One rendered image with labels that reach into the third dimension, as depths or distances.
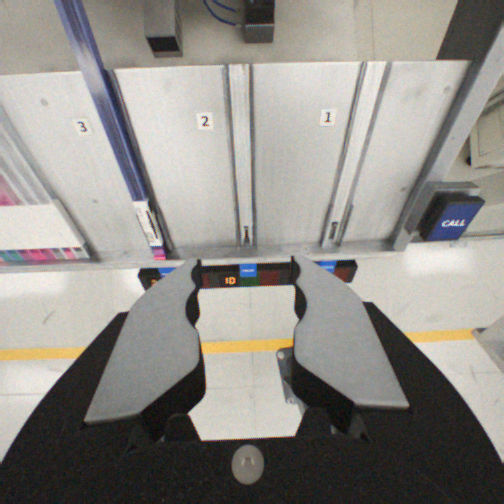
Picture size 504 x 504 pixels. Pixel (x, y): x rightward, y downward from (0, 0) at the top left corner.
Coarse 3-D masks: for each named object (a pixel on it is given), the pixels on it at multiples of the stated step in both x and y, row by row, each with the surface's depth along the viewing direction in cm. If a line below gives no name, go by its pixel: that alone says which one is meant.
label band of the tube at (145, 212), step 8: (136, 208) 25; (144, 208) 25; (152, 208) 26; (144, 216) 26; (152, 216) 26; (144, 224) 26; (152, 224) 26; (152, 232) 27; (160, 232) 28; (152, 240) 28; (160, 240) 28
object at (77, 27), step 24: (72, 0) 15; (72, 24) 15; (72, 48) 16; (96, 48) 17; (96, 72) 17; (96, 96) 18; (120, 120) 20; (120, 144) 21; (120, 168) 22; (144, 192) 24
